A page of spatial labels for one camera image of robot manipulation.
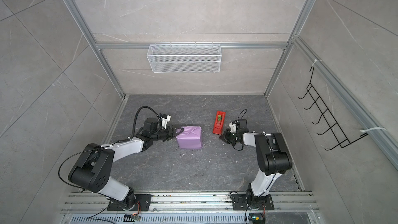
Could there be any red tape dispenser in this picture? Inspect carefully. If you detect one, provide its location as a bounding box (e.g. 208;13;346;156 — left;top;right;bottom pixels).
212;111;226;135

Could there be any aluminium rail base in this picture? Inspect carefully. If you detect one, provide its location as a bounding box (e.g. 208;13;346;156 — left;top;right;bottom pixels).
60;191;324;224

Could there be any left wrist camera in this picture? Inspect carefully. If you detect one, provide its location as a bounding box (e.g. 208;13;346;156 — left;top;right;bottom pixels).
159;114;171;129

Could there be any pink wrapping paper sheet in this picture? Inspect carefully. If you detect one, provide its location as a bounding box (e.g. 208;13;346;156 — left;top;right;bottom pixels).
176;126;203;149

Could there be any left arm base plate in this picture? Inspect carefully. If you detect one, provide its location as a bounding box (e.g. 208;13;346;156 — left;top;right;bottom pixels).
107;194;152;211

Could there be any black wire hook rack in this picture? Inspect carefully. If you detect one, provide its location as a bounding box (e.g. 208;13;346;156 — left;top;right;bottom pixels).
298;67;368;151

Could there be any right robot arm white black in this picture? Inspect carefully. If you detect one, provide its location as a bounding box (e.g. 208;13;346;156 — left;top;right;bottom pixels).
220;119;293;210

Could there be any white wire mesh basket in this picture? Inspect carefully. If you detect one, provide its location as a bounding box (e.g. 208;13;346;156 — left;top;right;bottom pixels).
147;44;222;73

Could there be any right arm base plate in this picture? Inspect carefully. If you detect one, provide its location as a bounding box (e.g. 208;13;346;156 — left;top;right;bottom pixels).
229;192;275;211

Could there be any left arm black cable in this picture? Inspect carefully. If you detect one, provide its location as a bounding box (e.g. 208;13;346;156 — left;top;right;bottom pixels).
57;106;161;189

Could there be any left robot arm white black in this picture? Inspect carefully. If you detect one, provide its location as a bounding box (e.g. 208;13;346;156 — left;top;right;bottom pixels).
68;118;184;206

